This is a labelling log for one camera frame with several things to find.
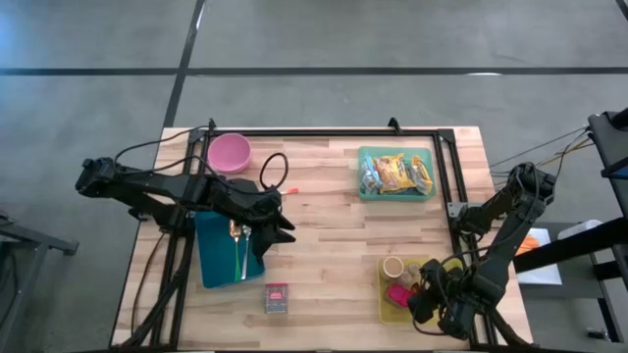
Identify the teal plastic tray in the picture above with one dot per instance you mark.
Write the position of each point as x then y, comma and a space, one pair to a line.
213, 255

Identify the orange tipped white stick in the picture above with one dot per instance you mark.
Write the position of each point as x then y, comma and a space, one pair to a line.
292, 191

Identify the pale yellow snack pack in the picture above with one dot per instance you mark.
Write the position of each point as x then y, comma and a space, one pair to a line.
424, 174

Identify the silver metal spoon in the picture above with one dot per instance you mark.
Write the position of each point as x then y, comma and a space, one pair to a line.
246, 230

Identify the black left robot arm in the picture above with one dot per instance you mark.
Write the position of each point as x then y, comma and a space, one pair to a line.
147, 184

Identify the patterned red-lidded tin with barcode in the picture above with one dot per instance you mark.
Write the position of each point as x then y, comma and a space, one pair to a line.
277, 298

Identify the pink plastic bowl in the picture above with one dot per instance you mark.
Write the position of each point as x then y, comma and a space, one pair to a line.
229, 153

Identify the small orange object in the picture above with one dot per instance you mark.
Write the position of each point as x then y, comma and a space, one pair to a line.
529, 244

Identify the black rig frame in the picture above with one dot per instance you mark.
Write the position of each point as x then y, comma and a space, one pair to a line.
319, 132

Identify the colourful snack pack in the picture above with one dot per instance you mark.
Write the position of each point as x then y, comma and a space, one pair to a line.
369, 174

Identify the black equipment stand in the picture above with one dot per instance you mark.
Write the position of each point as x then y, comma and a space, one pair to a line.
613, 142

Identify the white box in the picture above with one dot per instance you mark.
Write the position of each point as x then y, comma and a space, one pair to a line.
579, 228

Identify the green plastic bin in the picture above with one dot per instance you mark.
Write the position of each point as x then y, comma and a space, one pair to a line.
396, 198

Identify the small glass spice jar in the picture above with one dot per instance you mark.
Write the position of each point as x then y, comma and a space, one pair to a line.
405, 280
414, 269

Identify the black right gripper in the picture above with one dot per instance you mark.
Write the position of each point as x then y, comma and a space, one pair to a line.
461, 304

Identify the yellow plastic tray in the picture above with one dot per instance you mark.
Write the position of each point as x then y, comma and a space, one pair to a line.
390, 316

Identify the round silver can white label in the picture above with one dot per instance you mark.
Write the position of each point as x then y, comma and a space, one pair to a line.
393, 267

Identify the yellow Maruchan ramen pack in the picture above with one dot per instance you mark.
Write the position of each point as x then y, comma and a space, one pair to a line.
395, 174

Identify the white paper sheet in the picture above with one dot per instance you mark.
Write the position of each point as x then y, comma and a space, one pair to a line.
544, 269

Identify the grey metal stand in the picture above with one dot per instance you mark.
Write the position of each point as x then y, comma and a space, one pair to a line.
29, 240

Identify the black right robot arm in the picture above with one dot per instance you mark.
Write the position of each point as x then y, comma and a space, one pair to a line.
512, 235

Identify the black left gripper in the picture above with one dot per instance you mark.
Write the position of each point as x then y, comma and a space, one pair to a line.
240, 201

